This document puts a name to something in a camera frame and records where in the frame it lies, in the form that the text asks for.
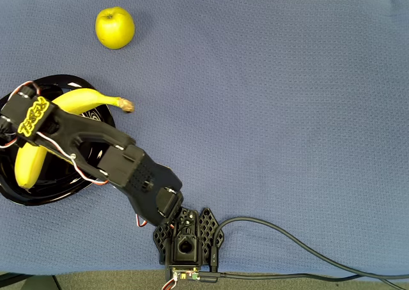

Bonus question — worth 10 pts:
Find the yellow banana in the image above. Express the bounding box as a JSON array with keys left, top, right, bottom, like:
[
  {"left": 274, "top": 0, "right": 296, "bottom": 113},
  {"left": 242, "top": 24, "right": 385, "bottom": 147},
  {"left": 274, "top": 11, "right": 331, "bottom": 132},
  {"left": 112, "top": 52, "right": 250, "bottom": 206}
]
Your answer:
[{"left": 14, "top": 88, "right": 135, "bottom": 190}]

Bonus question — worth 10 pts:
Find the black glossy bowl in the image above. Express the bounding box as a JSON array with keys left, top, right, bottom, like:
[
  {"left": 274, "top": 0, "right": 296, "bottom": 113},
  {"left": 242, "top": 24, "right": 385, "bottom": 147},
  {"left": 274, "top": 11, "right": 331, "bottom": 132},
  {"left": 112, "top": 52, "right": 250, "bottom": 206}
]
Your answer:
[{"left": 0, "top": 74, "right": 118, "bottom": 207}]

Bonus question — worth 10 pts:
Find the black tripod stand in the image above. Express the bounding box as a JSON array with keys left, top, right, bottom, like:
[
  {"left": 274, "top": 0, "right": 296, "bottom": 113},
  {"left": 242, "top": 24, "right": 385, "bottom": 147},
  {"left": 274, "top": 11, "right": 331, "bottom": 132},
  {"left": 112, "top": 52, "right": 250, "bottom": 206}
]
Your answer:
[{"left": 0, "top": 272, "right": 61, "bottom": 290}]

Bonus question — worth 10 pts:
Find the green apple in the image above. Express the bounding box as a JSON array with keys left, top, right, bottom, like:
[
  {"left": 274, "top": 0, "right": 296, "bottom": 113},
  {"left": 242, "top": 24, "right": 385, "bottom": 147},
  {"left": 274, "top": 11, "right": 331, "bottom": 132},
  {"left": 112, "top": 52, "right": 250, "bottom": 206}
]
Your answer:
[{"left": 95, "top": 6, "right": 135, "bottom": 50}]

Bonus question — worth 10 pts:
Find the blue textured table cloth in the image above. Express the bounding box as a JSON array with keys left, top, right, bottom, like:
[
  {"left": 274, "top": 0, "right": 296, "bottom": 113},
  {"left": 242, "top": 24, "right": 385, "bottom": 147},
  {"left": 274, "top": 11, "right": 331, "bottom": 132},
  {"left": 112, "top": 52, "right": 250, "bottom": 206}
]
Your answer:
[{"left": 0, "top": 0, "right": 409, "bottom": 277}]

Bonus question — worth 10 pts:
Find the thick black cable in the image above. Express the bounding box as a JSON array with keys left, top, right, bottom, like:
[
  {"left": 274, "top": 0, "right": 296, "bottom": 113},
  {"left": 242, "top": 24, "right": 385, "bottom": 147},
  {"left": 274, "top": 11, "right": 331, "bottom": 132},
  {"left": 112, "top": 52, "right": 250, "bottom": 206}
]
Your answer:
[{"left": 209, "top": 216, "right": 409, "bottom": 280}]

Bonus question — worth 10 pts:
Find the thin black cable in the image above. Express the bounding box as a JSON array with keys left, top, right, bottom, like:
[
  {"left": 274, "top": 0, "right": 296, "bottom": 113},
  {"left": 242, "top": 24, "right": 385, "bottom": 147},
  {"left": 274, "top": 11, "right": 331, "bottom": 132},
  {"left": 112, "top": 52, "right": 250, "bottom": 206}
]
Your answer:
[{"left": 197, "top": 270, "right": 409, "bottom": 289}]

